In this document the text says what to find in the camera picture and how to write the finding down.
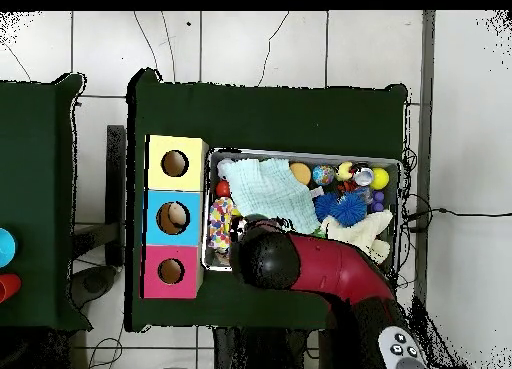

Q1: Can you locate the blue spiky toy with eyes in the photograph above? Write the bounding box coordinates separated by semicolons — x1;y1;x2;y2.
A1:
312;190;368;228

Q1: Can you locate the wooden box with three holes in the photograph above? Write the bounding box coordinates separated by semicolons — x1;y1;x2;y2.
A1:
139;134;209;300

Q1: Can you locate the mint green waffle cloth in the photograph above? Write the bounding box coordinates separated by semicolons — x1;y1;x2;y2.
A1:
218;157;321;236

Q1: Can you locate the large multicoloured patterned cloth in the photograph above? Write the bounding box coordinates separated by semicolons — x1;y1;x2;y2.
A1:
207;196;237;250

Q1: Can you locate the orange foam ball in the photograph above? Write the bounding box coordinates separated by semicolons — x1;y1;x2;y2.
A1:
289;161;312;186

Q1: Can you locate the globe print ball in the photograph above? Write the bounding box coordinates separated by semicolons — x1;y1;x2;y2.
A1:
311;163;336;187

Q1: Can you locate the cream waffle cloth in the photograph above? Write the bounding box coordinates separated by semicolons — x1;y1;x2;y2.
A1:
320;209;395;265

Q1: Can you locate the yellow plush toy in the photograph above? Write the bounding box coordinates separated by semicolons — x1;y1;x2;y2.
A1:
334;161;355;182

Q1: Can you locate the red soda can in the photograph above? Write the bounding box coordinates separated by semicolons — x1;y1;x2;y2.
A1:
351;164;375;187

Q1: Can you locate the dark green table cloth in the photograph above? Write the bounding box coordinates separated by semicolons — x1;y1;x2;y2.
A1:
124;68;409;338

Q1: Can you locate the yellow tennis ball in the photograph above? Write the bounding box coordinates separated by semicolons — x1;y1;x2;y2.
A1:
369;167;390;191

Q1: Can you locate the green cloth covered side table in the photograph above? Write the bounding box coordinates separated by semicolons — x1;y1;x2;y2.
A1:
0;73;93;332

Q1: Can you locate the blue cup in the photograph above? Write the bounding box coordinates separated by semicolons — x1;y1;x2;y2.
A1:
0;227;18;269

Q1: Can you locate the red cup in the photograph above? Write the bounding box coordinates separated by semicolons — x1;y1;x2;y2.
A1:
0;273;22;304

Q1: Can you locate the shallow wire mesh bin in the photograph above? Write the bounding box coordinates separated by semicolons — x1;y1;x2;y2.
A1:
201;146;402;280

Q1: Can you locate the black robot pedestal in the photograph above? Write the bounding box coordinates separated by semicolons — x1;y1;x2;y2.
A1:
213;326;321;369

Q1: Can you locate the black power cable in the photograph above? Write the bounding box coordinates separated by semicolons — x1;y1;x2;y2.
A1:
405;206;512;223

